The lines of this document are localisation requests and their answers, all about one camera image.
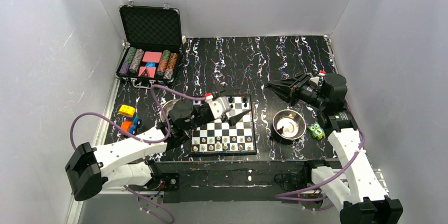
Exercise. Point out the small steel bowl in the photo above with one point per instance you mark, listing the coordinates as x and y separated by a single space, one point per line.
167 107

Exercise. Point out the black poker chip case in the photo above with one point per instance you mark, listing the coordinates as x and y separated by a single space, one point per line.
154 29

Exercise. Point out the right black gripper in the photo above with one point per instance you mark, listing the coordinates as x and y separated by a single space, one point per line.
296 89

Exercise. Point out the black and white chessboard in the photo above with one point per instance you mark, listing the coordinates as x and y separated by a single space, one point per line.
219 138

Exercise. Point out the colourful toy block car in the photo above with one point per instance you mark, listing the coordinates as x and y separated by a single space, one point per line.
131 120

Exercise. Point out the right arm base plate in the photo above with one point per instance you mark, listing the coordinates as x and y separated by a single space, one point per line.
291 181

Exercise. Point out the green toy car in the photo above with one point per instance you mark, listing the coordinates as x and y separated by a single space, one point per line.
316 131

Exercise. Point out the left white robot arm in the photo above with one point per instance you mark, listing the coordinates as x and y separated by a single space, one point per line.
93 168

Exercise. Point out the steel bowl with chess pieces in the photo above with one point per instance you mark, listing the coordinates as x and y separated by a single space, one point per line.
289 124

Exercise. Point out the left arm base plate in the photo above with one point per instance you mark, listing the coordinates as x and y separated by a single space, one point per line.
169 182

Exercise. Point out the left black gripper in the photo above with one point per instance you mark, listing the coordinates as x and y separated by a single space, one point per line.
226 111

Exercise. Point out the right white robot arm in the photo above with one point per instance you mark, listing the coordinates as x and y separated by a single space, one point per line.
355 190

